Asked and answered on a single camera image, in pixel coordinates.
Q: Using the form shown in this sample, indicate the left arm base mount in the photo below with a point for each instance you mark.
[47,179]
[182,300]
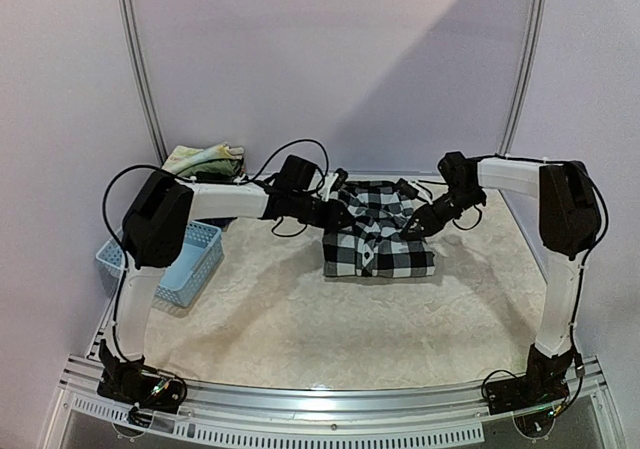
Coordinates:
[138,385]

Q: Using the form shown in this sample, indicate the right aluminium frame post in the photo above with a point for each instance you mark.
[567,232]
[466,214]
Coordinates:
[532,34]

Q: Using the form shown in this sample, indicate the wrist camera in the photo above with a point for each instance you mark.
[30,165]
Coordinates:
[409,189]
[333,183]

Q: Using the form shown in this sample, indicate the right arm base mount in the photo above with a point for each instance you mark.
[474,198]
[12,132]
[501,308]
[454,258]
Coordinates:
[543,382]

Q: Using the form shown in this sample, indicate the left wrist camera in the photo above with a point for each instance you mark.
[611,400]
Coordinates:
[333,183]

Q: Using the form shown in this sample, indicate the left aluminium frame post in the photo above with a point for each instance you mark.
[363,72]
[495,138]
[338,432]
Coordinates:
[141,79]

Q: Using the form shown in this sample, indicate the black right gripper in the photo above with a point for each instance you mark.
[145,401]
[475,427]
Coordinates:
[433,215]

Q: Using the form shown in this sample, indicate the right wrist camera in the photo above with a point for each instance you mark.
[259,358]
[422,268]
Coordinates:
[409,189]

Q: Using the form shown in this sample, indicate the light blue plastic basket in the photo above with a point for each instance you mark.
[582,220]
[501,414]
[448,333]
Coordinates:
[201,254]

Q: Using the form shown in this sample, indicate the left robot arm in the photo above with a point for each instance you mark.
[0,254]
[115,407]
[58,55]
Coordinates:
[155,224]

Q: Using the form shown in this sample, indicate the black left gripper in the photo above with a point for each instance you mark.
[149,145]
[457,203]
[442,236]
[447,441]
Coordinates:
[330,221]

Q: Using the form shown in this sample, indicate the aluminium front rail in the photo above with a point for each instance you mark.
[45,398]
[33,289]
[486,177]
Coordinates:
[226,416]

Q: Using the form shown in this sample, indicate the black white checkered shirt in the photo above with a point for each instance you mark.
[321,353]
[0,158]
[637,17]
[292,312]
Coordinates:
[372,245]

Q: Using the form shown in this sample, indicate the green folded garment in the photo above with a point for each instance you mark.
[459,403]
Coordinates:
[220,171]

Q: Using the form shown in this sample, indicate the floral pastel cloth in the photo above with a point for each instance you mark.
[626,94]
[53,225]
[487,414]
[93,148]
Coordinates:
[183,159]

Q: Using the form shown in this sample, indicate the aluminium frame post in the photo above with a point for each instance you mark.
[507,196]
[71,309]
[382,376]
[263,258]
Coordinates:
[532,34]
[141,79]

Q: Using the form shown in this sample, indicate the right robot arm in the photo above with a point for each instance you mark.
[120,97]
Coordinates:
[569,221]

